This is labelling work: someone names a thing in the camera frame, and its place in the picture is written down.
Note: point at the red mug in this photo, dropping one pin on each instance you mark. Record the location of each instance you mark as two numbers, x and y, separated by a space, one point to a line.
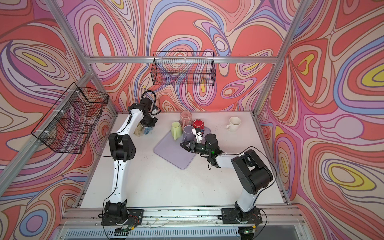
198 123

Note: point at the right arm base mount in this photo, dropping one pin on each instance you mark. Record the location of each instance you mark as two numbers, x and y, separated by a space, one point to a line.
237 216

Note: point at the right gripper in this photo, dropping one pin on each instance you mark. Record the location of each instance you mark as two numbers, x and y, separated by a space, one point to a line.
192 147

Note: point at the black wire basket left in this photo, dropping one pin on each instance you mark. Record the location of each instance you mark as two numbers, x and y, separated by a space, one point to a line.
72 123

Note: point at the black wire basket back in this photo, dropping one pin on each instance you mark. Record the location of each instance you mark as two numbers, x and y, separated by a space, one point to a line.
183 68

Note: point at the blue textured mug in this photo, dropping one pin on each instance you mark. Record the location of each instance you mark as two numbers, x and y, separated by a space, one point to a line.
147 130

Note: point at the white mug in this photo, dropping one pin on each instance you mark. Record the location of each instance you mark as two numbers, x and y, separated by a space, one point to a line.
234 124

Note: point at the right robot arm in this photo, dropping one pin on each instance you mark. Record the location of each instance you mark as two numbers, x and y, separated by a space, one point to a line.
252 172

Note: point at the aluminium front rail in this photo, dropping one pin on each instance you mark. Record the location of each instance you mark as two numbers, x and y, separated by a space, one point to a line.
272 222

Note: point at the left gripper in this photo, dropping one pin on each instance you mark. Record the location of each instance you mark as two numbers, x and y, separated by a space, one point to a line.
152 124

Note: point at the light green mug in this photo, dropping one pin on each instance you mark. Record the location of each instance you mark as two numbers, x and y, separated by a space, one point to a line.
176 130

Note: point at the black wire basket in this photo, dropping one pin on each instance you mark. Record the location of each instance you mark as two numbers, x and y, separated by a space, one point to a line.
183 68
72 123

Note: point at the pink mug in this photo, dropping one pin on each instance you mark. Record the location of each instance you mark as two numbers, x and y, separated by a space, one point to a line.
185 118

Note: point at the purple grey mug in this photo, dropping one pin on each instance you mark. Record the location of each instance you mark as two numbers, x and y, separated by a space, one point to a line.
188 134

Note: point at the lilac plastic tray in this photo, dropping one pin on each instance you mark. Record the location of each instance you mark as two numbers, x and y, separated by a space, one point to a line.
170 150

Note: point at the beige speckled mug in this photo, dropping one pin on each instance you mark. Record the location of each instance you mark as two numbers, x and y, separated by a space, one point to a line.
139 130

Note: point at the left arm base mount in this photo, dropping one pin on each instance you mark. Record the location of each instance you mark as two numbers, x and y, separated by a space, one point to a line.
133 217

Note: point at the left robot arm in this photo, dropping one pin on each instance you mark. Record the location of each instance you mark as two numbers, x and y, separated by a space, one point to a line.
123 150

